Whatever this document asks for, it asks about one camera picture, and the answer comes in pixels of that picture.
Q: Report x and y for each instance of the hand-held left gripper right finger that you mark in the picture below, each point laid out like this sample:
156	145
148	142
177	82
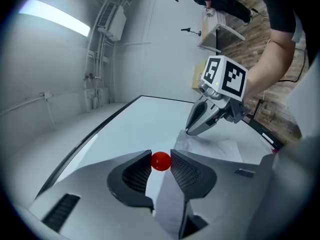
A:
220	184

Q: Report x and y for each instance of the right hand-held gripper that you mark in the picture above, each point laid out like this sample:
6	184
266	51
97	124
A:
225	84

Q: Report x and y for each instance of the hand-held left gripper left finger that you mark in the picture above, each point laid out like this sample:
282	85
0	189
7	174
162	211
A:
100	184

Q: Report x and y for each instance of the red round magnet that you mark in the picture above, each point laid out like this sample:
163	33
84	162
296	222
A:
160	161

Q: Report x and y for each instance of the black-framed whiteboard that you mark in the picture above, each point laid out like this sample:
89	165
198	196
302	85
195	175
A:
140	129

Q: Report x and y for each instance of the person's right forearm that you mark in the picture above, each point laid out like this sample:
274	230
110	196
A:
270	64

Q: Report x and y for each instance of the cardboard box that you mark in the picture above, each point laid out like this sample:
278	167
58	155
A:
197	75

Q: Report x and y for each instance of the white wooden table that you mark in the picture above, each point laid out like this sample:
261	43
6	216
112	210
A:
210	31

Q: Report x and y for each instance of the white air conditioner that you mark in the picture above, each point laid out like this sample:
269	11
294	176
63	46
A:
113	24

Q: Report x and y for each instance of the person's black shirt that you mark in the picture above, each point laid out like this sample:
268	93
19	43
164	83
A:
282	6

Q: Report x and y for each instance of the long ceiling light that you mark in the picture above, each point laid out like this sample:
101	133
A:
55	17

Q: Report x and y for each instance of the white wall junction box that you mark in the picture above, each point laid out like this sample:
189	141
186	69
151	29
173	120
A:
48	95

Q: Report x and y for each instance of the white wall pipes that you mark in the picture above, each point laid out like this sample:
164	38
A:
100	51

